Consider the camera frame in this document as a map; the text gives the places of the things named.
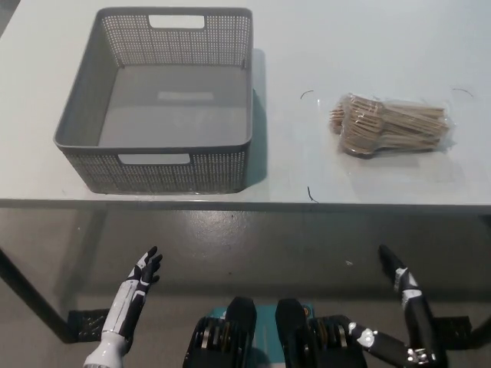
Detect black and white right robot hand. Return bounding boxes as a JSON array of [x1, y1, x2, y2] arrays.
[[347, 245, 450, 368]]

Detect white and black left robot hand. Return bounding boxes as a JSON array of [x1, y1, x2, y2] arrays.
[[101, 245, 165, 341]]

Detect clear bag of wooden cutlery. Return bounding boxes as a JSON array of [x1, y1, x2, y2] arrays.
[[328, 91, 458, 160]]

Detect black and teal robot body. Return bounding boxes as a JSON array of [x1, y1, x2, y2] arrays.
[[183, 295, 370, 368]]

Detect grey perforated plastic basket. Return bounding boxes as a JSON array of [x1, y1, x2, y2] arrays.
[[53, 6, 255, 196]]

